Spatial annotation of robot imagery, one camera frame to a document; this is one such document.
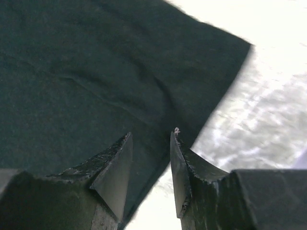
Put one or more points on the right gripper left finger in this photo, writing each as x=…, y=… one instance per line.
x=89, y=196

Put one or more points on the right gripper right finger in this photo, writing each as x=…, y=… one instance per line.
x=208, y=198

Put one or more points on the black t shirt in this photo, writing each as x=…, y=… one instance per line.
x=76, y=75

